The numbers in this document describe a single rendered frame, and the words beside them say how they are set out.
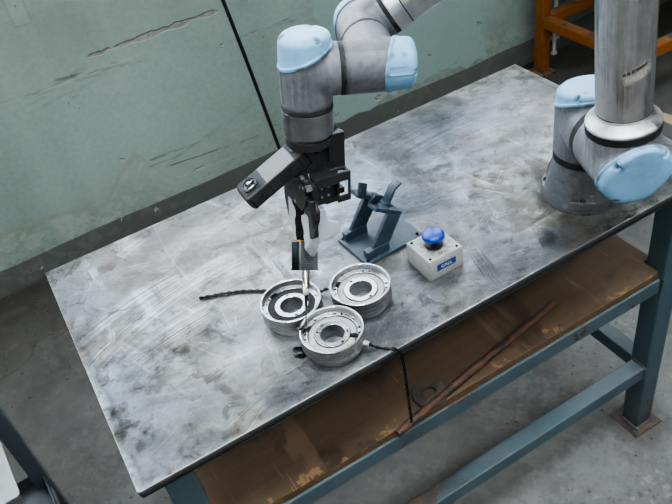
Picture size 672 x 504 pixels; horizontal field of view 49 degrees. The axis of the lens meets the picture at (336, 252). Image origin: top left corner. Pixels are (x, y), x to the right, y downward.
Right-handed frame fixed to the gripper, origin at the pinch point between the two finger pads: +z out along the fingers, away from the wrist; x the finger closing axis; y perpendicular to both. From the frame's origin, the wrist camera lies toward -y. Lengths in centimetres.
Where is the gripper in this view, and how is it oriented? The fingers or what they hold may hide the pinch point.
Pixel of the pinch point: (303, 245)
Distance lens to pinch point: 121.1
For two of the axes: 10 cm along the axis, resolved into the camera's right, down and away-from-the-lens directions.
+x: -4.8, -5.2, 7.0
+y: 8.7, -3.1, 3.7
